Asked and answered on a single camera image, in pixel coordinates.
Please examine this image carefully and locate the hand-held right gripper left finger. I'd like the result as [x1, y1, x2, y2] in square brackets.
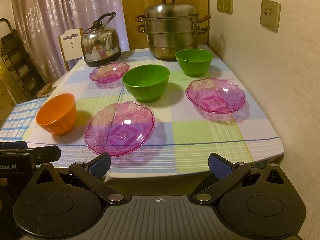
[30, 152, 128, 204]

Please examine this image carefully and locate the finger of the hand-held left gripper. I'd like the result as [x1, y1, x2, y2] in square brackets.
[25, 145, 61, 167]
[0, 141, 28, 151]

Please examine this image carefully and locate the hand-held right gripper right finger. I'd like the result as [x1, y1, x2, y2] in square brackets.
[190, 152, 290, 205]

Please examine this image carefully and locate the orange plastic bowl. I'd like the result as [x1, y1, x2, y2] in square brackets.
[35, 93, 77, 136]

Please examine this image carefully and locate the pink glass plate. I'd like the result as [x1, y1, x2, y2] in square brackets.
[89, 62, 130, 84]
[84, 101, 156, 157]
[185, 77, 246, 114]

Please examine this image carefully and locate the green plastic bowl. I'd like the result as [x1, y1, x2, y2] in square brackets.
[175, 49, 213, 77]
[122, 64, 170, 103]

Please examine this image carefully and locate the blue white grid cloth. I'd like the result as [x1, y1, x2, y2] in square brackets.
[0, 97, 52, 143]

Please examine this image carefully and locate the checked tablecloth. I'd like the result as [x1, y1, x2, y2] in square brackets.
[25, 44, 285, 183]

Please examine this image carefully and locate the dark folding rack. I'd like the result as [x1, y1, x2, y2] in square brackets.
[0, 18, 47, 100]

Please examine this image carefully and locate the white wooden chair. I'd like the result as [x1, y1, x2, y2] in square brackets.
[58, 28, 84, 72]

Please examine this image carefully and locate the steel kettle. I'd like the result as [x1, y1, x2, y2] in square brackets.
[80, 12, 122, 67]

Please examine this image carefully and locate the pink curtain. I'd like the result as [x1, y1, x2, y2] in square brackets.
[10, 0, 130, 85]

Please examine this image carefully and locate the steel steamer pot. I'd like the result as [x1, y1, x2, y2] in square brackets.
[135, 0, 212, 61]

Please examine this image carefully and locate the wooden door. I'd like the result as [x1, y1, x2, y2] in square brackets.
[119, 0, 210, 53]

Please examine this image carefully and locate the beige wall outlet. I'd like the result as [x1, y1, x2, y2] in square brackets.
[260, 0, 281, 32]

